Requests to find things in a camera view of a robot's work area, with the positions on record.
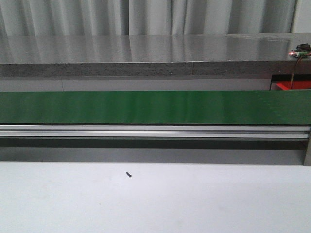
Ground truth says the grey stone counter shelf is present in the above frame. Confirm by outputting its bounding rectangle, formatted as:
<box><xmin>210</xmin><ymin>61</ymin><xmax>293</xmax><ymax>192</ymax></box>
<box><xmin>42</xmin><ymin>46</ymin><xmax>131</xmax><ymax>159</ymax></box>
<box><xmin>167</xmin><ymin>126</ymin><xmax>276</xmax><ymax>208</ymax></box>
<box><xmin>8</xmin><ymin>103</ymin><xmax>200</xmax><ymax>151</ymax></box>
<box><xmin>0</xmin><ymin>33</ymin><xmax>311</xmax><ymax>77</ymax></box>

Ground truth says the red plastic tray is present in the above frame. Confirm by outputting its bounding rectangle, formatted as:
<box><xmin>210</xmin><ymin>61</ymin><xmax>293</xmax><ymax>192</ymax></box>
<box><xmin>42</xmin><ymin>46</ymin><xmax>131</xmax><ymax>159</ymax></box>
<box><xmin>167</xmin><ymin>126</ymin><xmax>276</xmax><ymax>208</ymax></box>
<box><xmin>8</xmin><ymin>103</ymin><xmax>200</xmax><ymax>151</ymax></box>
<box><xmin>276</xmin><ymin>81</ymin><xmax>311</xmax><ymax>91</ymax></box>

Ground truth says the green conveyor belt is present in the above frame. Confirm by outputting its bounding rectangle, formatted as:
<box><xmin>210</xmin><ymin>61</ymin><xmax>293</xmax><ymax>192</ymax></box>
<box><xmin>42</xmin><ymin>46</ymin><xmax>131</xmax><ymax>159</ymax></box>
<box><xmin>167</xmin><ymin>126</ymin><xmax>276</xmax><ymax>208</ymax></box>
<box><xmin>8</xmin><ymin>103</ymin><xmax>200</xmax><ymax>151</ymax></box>
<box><xmin>0</xmin><ymin>90</ymin><xmax>311</xmax><ymax>125</ymax></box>

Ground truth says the small green circuit board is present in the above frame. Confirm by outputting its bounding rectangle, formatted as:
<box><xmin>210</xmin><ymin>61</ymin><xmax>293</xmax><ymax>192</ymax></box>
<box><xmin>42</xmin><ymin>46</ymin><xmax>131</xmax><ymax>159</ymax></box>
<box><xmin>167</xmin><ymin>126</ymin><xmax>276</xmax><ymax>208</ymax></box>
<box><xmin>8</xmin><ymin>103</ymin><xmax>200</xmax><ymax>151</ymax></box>
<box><xmin>289</xmin><ymin>50</ymin><xmax>311</xmax><ymax>58</ymax></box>

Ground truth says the grey white curtain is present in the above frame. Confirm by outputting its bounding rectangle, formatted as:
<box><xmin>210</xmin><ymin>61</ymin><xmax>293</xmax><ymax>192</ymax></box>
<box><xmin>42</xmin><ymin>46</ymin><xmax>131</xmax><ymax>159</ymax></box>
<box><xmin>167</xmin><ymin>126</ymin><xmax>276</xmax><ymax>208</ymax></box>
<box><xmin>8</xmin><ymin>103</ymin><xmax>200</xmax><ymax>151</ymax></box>
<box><xmin>0</xmin><ymin>0</ymin><xmax>311</xmax><ymax>37</ymax></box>

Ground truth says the aluminium conveyor frame rail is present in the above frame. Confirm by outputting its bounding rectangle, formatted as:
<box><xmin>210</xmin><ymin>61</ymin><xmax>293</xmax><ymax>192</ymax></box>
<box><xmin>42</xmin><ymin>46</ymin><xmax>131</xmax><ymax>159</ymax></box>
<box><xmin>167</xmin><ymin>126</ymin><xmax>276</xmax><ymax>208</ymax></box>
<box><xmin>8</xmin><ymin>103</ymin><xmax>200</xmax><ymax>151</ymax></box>
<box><xmin>0</xmin><ymin>125</ymin><xmax>311</xmax><ymax>166</ymax></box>

